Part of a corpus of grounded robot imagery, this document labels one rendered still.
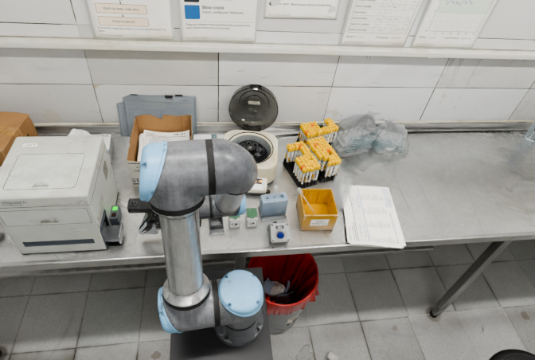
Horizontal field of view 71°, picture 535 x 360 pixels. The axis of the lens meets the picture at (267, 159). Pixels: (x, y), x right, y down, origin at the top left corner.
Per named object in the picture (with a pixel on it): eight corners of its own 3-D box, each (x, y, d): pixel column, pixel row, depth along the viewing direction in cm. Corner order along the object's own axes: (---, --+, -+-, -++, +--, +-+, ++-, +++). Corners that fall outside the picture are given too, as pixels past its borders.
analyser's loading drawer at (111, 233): (59, 247, 129) (54, 238, 126) (64, 230, 134) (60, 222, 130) (121, 243, 133) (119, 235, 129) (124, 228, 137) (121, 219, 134)
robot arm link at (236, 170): (266, 127, 76) (241, 187, 122) (211, 129, 74) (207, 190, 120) (273, 181, 73) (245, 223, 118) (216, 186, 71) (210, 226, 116)
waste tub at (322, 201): (299, 231, 146) (304, 216, 139) (294, 204, 156) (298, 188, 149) (333, 231, 148) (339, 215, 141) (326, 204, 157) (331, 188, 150)
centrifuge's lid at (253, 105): (229, 84, 155) (231, 76, 162) (227, 135, 170) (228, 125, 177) (281, 89, 156) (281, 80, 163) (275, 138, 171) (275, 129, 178)
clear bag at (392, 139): (367, 151, 183) (375, 130, 174) (367, 130, 195) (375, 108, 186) (408, 160, 182) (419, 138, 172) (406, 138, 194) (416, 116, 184)
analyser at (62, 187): (20, 255, 128) (-18, 198, 107) (44, 193, 147) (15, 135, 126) (115, 249, 133) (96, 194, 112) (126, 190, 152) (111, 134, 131)
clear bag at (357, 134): (337, 160, 177) (347, 130, 164) (320, 137, 188) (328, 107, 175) (382, 149, 186) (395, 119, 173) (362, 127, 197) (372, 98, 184)
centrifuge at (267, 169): (216, 193, 156) (216, 172, 147) (224, 144, 177) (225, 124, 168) (275, 197, 157) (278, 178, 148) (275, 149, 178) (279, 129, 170)
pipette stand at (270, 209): (261, 221, 148) (263, 205, 141) (257, 208, 152) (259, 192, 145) (286, 218, 150) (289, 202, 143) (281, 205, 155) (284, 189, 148)
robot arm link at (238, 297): (264, 326, 103) (269, 307, 93) (215, 334, 100) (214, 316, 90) (256, 284, 111) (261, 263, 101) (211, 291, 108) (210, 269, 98)
